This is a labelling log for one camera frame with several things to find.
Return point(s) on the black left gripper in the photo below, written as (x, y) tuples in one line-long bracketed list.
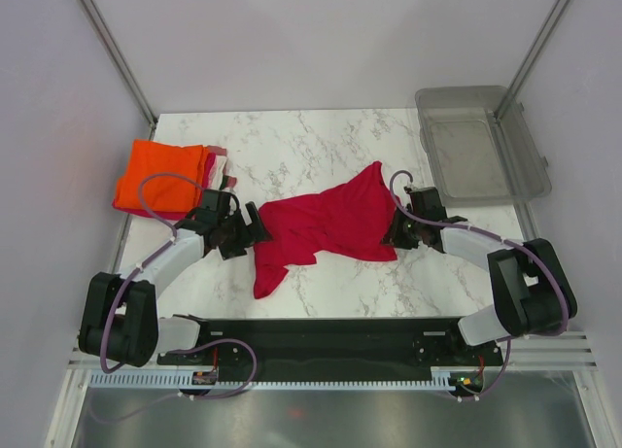
[(246, 240)]

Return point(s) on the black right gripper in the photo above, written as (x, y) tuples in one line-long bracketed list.
[(394, 238)]

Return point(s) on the crimson red t shirt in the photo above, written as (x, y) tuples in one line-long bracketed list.
[(350, 220)]

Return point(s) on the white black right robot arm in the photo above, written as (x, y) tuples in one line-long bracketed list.
[(531, 294)]

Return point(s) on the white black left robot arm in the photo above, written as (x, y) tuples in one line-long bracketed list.
[(121, 325)]

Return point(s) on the folded pink white shirts stack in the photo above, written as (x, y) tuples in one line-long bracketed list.
[(215, 178)]

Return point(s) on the folded orange t shirt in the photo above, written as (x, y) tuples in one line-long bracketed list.
[(164, 194)]

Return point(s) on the clear grey plastic bin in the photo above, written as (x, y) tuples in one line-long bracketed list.
[(479, 147)]

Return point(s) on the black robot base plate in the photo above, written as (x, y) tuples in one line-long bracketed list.
[(332, 349)]

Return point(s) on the white slotted cable duct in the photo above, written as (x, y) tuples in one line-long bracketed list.
[(189, 380)]

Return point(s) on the left aluminium frame post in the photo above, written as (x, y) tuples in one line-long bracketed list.
[(107, 39)]

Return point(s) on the aluminium frame post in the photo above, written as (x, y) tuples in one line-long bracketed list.
[(546, 31), (107, 39)]

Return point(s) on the right aluminium frame post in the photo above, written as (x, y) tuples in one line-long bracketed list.
[(546, 31)]

